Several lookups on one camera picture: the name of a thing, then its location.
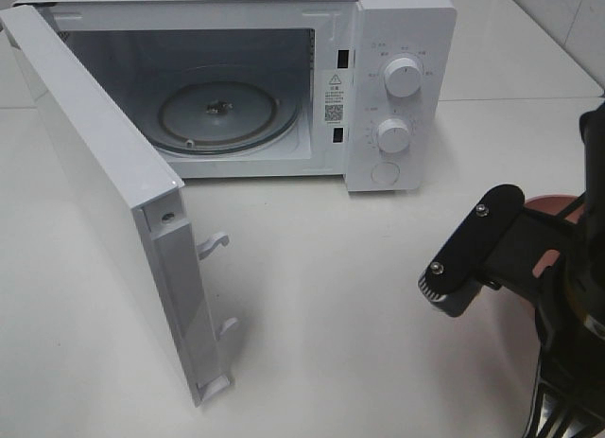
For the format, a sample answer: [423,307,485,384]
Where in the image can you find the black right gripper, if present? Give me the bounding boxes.
[531,262,605,438]

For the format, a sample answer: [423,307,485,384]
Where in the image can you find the pink round plate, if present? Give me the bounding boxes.
[525,195,584,278]

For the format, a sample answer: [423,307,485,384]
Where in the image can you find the round white door button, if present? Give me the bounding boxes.
[371,162,400,185]

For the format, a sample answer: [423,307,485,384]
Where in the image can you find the white microwave door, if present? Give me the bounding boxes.
[1,6,236,404]

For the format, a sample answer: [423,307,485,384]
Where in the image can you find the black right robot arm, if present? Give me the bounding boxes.
[525,107,604,437]

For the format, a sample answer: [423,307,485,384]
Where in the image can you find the lower white microwave knob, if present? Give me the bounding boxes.
[376,118,410,154]

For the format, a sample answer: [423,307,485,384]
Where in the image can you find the white microwave knob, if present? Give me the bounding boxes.
[383,56,423,98]
[376,118,410,154]

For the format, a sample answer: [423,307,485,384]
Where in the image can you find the upper white microwave knob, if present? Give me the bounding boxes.
[383,56,423,98]

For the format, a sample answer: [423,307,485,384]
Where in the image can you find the white microwave oven body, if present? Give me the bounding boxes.
[9,0,457,192]

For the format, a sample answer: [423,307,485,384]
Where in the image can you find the glass microwave turntable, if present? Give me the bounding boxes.
[147,80,300,155]

